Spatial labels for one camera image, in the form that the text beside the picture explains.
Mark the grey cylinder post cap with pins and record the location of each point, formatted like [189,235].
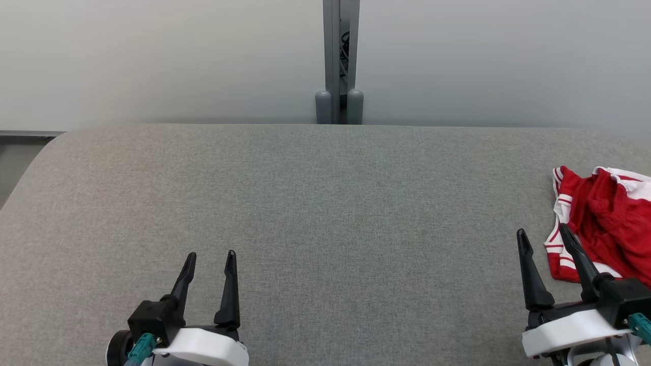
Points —
[323,108]
[355,108]

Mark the grey metal partition post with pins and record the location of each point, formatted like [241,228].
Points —
[330,51]

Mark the grey wall skirting strip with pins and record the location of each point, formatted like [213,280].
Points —
[30,133]

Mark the red white jersey shirt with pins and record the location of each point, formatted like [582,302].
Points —
[555,265]

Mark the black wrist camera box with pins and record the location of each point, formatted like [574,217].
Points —
[152,317]
[625,300]

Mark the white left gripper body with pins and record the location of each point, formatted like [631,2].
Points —
[208,348]

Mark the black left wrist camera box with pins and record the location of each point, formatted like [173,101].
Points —
[152,317]

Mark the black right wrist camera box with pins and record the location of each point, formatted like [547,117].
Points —
[625,300]

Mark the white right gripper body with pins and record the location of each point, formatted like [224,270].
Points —
[564,328]

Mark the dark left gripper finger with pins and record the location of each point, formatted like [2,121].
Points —
[184,279]
[230,295]

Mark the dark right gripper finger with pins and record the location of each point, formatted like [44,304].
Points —
[534,284]
[582,264]

